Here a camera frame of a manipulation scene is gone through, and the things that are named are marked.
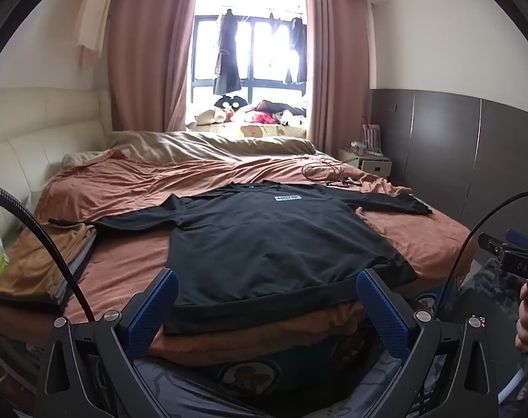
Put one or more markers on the pink curtain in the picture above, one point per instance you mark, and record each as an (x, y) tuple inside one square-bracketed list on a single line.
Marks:
[(151, 52), (338, 74)]

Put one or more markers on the person's patterned grey pants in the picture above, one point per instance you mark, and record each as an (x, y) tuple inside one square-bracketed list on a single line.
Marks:
[(181, 396)]

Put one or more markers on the beige plush toy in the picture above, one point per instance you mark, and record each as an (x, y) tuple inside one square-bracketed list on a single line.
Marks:
[(209, 115)]

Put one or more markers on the beige hanging garment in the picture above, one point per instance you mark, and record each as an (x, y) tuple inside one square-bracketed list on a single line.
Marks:
[(94, 17)]

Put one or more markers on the blue cartoon bed sheet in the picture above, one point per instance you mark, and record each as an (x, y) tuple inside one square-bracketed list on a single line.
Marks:
[(255, 370)]

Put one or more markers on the stack of folded clothes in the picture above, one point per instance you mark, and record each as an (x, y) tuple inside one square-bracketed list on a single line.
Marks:
[(29, 265)]

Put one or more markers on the black white plush toy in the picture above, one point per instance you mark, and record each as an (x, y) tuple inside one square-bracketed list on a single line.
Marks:
[(231, 102)]

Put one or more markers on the black sweatshirt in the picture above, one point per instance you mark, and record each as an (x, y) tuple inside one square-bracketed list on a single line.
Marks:
[(268, 248)]

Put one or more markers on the beige duvet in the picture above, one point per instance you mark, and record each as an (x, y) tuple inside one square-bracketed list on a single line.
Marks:
[(194, 143)]

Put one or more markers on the cream padded headboard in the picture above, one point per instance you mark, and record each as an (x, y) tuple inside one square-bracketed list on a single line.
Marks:
[(29, 139)]

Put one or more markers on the dark hanging garment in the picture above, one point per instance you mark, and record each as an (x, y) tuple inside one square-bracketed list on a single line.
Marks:
[(295, 52), (227, 61)]

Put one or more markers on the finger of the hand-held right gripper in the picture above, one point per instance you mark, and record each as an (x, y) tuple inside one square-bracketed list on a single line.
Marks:
[(492, 241), (520, 239)]

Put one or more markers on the window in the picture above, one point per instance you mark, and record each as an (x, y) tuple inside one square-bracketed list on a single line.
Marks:
[(246, 82)]

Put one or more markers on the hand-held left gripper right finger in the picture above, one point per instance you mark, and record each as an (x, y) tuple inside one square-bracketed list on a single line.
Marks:
[(383, 313)]

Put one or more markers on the white power strip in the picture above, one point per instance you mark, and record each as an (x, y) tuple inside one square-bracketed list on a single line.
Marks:
[(376, 154)]

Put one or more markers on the dark maroon cloth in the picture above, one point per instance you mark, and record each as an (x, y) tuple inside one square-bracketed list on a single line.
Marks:
[(277, 106)]

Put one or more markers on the red cloth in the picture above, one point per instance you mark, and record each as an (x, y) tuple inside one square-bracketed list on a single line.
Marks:
[(262, 117)]

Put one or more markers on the white nightstand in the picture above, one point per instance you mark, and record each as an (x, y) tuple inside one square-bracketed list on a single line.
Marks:
[(373, 166)]

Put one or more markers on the brown blanket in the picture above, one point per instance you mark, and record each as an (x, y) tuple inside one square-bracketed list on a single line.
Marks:
[(137, 174)]

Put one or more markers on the grey fluffy rug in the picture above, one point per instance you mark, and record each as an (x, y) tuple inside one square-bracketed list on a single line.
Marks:
[(499, 296)]

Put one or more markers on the person's right hand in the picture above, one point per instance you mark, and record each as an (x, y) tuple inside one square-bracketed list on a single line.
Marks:
[(524, 335)]

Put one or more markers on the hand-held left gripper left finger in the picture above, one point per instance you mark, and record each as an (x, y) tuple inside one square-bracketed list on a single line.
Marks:
[(153, 313)]

